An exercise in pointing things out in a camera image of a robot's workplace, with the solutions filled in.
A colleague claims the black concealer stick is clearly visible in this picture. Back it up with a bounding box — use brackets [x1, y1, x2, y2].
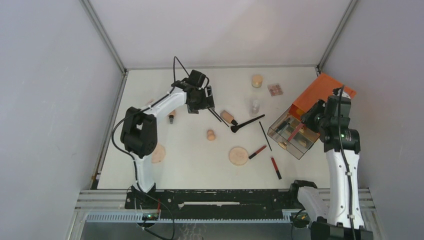
[275, 117, 291, 133]

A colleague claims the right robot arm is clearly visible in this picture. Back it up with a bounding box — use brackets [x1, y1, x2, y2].
[289, 95, 374, 240]

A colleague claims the beige makeup sponge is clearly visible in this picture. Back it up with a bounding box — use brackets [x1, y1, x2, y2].
[207, 129, 216, 141]

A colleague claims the red lip gloss tube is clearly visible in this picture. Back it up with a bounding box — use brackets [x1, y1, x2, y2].
[248, 145, 267, 160]

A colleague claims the beige foundation tube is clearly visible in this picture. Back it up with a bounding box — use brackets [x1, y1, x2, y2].
[220, 110, 238, 126]

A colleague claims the round beige powder jar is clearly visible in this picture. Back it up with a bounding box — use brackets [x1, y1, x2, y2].
[251, 74, 264, 88]

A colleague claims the round powder puff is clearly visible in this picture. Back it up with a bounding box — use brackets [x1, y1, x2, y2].
[151, 143, 166, 164]
[228, 146, 249, 166]

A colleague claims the clear small bottle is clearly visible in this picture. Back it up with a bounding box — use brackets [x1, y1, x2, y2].
[249, 99, 261, 118]

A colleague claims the red lipstick pencil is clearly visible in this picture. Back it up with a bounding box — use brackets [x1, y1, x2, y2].
[270, 156, 282, 180]

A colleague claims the thin black eyeliner pencil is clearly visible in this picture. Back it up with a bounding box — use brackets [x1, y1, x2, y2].
[259, 121, 273, 152]

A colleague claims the long black makeup pencil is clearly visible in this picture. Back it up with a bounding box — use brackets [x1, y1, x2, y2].
[208, 108, 222, 123]

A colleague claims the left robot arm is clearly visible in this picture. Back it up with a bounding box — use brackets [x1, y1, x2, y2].
[120, 70, 215, 209]

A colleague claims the black powder brush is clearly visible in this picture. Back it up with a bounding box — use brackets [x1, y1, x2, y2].
[230, 114, 266, 133]

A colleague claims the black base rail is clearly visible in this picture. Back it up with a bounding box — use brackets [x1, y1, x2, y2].
[124, 187, 303, 221]

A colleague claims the round powder puff left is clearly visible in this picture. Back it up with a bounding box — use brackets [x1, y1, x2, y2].
[151, 143, 166, 164]

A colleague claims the left black cable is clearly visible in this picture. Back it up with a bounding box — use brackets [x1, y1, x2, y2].
[111, 56, 191, 193]

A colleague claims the round powder puff centre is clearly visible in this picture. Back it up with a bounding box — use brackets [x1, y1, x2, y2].
[228, 146, 249, 166]

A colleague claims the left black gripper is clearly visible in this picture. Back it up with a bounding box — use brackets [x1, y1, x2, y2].
[187, 86, 215, 115]

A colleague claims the pink red makeup pencil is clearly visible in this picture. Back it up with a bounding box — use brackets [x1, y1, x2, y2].
[287, 122, 304, 143]

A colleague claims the orange clear drawer organizer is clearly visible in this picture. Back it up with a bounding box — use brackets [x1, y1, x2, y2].
[267, 74, 361, 163]

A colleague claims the clear blush palette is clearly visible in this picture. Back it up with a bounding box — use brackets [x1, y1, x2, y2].
[267, 83, 284, 97]

